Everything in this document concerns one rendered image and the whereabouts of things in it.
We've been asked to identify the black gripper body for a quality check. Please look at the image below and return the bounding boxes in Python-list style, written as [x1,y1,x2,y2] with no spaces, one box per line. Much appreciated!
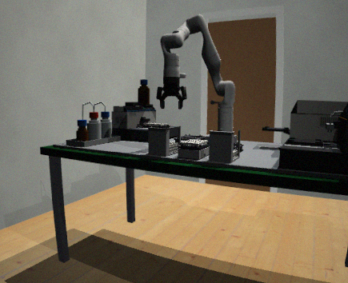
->
[163,77,180,96]

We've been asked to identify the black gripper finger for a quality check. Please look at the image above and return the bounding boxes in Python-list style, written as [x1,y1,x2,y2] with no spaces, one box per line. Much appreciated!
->
[171,86,187,110]
[157,87,169,109]

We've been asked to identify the brown glass bottle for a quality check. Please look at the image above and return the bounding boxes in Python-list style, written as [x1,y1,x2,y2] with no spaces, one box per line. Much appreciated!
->
[76,131,89,142]
[138,88,150,104]

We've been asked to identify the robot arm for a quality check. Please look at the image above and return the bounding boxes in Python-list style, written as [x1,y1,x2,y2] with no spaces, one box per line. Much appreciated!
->
[161,14,235,132]

